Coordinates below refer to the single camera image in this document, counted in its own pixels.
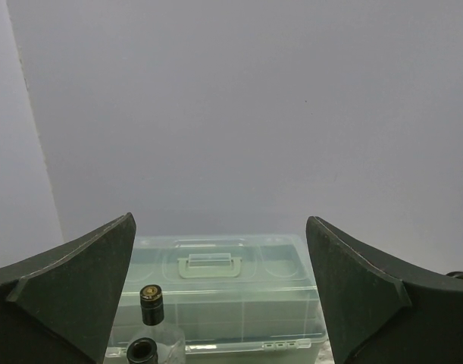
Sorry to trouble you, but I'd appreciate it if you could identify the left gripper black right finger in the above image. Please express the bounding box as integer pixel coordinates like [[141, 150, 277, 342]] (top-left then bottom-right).
[[306, 217, 463, 364]]

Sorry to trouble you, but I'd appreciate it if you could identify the dark capped bottle rear left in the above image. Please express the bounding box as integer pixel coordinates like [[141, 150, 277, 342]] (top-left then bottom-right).
[[136, 284, 186, 364]]

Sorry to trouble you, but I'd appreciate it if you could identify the dark bottle back left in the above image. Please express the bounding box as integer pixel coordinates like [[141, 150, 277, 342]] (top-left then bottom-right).
[[126, 337, 158, 364]]

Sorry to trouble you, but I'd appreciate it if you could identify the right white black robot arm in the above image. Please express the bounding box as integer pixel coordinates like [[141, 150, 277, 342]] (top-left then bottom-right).
[[446, 271, 463, 280]]

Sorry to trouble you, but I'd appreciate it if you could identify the translucent green plastic storage box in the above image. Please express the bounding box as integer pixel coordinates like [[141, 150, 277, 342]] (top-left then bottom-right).
[[105, 234, 327, 363]]

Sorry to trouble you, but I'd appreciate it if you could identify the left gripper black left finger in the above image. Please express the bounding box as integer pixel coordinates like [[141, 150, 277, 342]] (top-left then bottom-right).
[[0, 213, 136, 363]]

